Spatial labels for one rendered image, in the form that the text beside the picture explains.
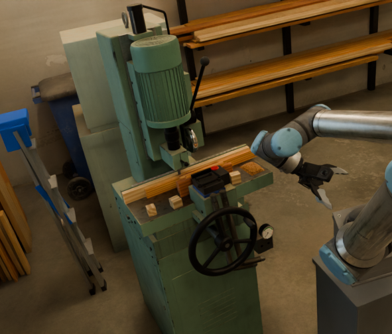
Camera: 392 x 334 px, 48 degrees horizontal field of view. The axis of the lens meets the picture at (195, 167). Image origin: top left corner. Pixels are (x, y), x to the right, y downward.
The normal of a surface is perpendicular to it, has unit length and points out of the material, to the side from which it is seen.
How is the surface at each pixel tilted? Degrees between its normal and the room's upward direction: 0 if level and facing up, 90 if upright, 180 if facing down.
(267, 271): 0
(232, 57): 90
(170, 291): 90
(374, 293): 0
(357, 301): 0
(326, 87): 90
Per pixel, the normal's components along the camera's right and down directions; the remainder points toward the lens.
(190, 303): 0.44, 0.36
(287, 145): 0.15, -0.03
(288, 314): -0.15, -0.87
